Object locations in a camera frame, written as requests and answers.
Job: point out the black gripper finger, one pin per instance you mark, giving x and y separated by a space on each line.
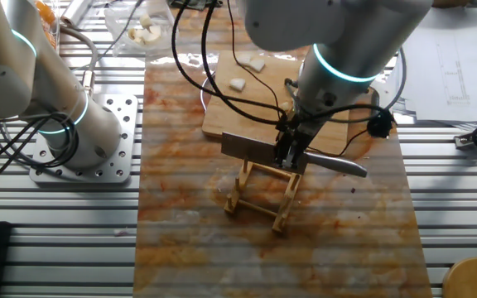
299 154
284 154

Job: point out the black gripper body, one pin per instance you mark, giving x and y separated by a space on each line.
296 130

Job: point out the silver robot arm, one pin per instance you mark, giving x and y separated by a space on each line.
346 25

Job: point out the cut white radish chunk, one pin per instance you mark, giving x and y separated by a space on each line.
133 33
145 20
153 35

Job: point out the wooden cutting board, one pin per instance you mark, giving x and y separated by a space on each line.
255 107

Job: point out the wooden knife rack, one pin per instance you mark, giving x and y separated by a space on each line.
238 194

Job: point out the orange marble pattern mat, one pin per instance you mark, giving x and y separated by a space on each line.
263 265

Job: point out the white paper stack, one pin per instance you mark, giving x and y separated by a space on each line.
449 62

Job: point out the clear plastic bag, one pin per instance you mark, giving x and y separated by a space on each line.
164 25

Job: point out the wooden mug tree stand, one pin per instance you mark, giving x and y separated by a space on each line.
474 279

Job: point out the white plastic film roll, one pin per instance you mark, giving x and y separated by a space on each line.
75 10

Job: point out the orange fruit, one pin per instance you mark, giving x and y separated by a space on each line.
46 12
51 39

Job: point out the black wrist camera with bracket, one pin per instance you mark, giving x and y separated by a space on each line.
381 124

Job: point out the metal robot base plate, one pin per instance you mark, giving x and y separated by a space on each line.
128 136

